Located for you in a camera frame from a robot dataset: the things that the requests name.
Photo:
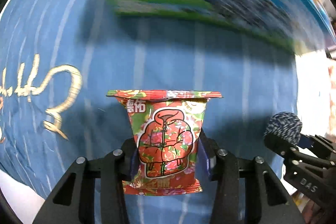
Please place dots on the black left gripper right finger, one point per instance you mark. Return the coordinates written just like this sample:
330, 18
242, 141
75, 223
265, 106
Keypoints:
248, 191

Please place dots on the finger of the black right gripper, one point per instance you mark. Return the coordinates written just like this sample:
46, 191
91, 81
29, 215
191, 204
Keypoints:
316, 144
283, 144

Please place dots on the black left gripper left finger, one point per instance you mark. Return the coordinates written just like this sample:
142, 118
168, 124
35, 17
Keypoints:
72, 200

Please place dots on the blue white yarn ball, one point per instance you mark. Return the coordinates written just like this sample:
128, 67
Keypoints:
285, 125

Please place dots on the red floral snack packet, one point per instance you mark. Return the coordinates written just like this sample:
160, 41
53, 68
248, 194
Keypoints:
166, 125

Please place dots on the blue striped blanket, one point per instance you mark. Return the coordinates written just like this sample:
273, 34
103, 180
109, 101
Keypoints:
256, 80

